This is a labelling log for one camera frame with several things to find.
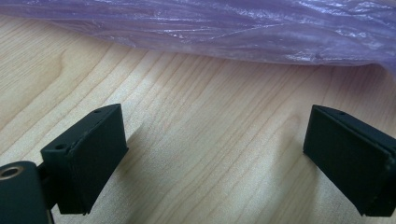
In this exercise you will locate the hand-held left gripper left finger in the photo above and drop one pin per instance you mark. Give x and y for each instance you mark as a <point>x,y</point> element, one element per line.
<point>90,155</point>

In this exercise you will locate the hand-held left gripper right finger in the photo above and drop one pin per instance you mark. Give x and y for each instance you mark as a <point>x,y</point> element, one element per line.
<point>348,155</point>

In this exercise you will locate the purple plastic trash bag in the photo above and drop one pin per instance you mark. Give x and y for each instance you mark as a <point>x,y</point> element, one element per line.
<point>218,31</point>

